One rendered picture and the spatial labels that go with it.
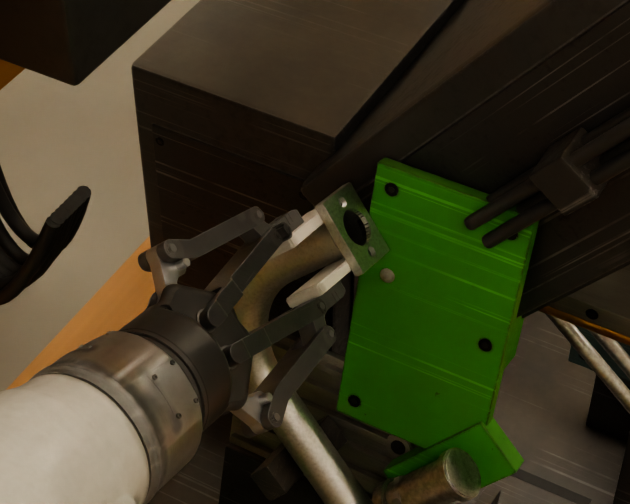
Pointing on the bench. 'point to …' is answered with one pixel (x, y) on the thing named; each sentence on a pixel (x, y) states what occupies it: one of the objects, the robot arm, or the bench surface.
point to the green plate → (433, 310)
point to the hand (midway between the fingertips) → (315, 252)
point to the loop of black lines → (42, 251)
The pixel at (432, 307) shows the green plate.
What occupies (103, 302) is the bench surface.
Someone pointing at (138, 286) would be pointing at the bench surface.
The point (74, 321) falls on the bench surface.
